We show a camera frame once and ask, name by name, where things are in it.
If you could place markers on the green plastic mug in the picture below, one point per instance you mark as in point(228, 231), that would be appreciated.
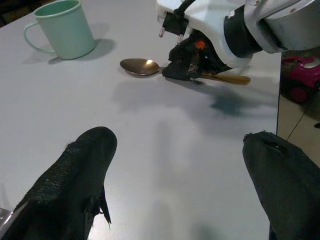
point(65, 32)

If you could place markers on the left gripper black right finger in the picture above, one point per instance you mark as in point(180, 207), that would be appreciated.
point(287, 187)

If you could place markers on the bronze metal spoon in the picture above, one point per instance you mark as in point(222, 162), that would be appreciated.
point(140, 66)

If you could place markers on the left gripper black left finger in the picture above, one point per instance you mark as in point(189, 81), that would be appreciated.
point(65, 190)

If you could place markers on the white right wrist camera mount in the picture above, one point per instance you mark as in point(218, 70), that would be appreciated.
point(207, 15)

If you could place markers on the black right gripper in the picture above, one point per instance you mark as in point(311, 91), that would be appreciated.
point(210, 60)

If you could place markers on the pink toy car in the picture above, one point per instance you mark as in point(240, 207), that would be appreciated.
point(300, 75)

